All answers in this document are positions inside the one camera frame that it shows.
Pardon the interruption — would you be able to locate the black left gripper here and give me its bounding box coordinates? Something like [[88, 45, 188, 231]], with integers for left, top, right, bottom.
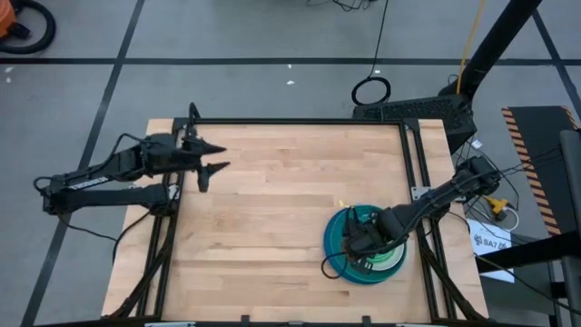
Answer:
[[140, 133, 231, 193]]

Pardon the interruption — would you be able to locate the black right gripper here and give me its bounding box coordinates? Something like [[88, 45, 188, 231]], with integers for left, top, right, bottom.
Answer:
[[340, 211, 397, 276]]

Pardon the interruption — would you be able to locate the white plastic plate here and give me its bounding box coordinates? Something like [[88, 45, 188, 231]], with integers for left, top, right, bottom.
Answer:
[[369, 244, 407, 273]]

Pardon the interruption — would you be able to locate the dark green large plate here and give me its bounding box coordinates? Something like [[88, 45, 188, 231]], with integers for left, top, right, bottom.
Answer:
[[329, 206, 405, 281]]

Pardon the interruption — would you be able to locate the blue large plate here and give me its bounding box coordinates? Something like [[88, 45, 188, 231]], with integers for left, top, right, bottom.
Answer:
[[322, 203, 409, 286]]

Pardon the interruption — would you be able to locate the white printed paper sheet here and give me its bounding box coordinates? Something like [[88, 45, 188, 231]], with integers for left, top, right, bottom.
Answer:
[[467, 218, 517, 283]]

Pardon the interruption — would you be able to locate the black perforated computer case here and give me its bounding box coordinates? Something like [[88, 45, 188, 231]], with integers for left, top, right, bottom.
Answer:
[[351, 95, 478, 154]]

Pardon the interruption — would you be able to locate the black hazard-striped platform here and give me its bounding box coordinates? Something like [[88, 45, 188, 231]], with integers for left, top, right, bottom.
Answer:
[[501, 105, 581, 237]]

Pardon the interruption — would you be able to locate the orange vacuum body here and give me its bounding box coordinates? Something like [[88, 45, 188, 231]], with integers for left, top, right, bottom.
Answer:
[[0, 0, 17, 40]]

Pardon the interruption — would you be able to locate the black pole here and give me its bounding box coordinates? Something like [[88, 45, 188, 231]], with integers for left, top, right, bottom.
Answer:
[[438, 0, 544, 99]]

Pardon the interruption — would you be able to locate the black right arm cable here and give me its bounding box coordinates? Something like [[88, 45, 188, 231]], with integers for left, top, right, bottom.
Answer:
[[320, 253, 359, 281]]

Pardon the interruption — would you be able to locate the black table frame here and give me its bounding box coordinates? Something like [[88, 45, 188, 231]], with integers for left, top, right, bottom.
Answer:
[[108, 117, 489, 326]]

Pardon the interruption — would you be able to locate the black vacuum hose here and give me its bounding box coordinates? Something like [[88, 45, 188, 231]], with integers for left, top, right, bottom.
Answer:
[[0, 0, 57, 55]]

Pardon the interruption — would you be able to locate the black hanging cable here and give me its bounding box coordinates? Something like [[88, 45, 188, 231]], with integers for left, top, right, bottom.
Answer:
[[350, 0, 392, 106]]

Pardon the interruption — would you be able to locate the grey post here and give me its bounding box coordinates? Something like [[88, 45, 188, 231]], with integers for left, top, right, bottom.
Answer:
[[558, 129, 581, 327]]

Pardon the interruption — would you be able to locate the yellow cable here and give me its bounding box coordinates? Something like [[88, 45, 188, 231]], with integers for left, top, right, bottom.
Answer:
[[456, 0, 487, 94]]

